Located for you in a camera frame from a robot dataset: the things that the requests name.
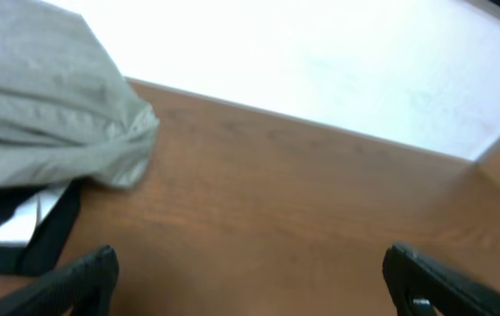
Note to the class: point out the khaki green shorts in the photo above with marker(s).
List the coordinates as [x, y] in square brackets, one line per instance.
[66, 111]

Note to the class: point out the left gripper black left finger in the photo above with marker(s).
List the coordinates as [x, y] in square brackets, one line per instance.
[82, 287]

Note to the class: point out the white garment at stack bottom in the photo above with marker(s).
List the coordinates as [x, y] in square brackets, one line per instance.
[19, 229]

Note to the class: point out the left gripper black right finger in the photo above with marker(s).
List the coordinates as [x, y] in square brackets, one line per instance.
[420, 285]

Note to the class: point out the black folded garment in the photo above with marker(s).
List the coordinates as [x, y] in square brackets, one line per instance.
[43, 251]

